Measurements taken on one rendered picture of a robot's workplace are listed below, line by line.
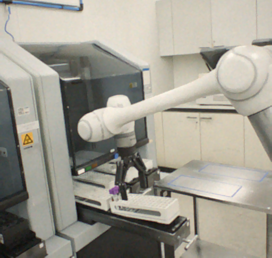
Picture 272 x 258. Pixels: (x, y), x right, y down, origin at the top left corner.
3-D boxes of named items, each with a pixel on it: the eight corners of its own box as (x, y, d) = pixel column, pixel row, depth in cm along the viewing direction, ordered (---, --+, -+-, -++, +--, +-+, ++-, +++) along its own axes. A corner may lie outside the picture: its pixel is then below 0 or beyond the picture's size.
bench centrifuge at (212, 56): (194, 105, 360) (192, 49, 347) (216, 98, 407) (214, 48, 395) (241, 106, 326) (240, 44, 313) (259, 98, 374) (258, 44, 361)
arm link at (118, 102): (120, 130, 136) (102, 137, 125) (113, 95, 133) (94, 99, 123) (141, 129, 130) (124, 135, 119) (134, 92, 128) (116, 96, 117)
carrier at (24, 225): (27, 231, 124) (25, 217, 123) (30, 232, 123) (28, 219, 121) (1, 246, 115) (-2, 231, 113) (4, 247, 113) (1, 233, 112)
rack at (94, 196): (62, 200, 155) (60, 189, 154) (76, 192, 163) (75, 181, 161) (107, 213, 138) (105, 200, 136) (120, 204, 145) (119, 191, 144)
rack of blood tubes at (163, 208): (111, 214, 136) (108, 201, 135) (124, 205, 144) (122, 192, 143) (168, 224, 118) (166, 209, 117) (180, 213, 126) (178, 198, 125)
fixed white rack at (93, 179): (70, 185, 173) (68, 175, 172) (83, 179, 181) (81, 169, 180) (110, 195, 156) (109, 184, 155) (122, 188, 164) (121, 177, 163)
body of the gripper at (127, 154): (126, 148, 124) (130, 170, 125) (138, 142, 130) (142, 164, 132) (112, 148, 128) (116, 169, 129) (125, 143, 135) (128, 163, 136)
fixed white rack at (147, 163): (105, 168, 197) (104, 159, 196) (115, 163, 205) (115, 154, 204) (144, 175, 180) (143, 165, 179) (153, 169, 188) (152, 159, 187)
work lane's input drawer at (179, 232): (56, 212, 157) (54, 196, 155) (76, 201, 168) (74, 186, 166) (185, 255, 114) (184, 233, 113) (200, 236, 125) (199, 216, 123)
